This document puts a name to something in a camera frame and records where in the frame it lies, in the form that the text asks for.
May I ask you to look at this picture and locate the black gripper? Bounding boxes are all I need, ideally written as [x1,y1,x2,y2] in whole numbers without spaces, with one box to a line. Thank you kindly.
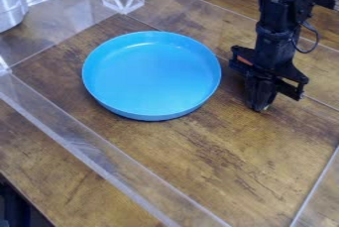
[229,24,308,111]

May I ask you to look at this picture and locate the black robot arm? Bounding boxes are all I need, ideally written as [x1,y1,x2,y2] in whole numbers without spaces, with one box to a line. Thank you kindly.
[229,0,319,112]

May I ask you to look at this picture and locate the blue round tray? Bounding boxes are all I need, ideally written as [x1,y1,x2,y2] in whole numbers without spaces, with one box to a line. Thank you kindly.
[82,31,221,121]

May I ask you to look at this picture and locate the clear acrylic enclosure panel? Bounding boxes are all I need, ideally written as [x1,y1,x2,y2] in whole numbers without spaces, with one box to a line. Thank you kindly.
[0,57,231,227]

